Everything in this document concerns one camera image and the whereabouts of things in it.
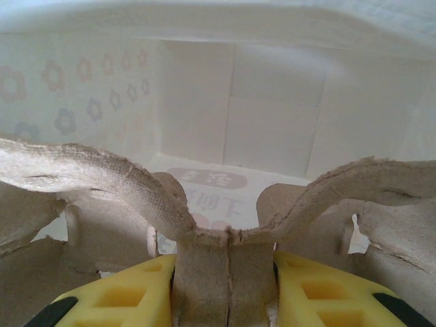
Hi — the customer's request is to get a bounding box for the brown pulp cup carrier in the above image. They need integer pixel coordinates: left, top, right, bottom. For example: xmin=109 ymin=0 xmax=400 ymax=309
xmin=0 ymin=134 xmax=436 ymax=327

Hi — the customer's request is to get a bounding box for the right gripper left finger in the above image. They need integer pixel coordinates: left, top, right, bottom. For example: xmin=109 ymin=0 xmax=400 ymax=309
xmin=30 ymin=254 xmax=175 ymax=327

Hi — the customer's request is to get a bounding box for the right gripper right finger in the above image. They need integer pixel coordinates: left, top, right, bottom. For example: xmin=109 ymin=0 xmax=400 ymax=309
xmin=274 ymin=251 xmax=426 ymax=327

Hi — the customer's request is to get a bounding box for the white printed paper bag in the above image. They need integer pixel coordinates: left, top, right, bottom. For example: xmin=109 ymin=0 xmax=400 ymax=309
xmin=0 ymin=0 xmax=436 ymax=273

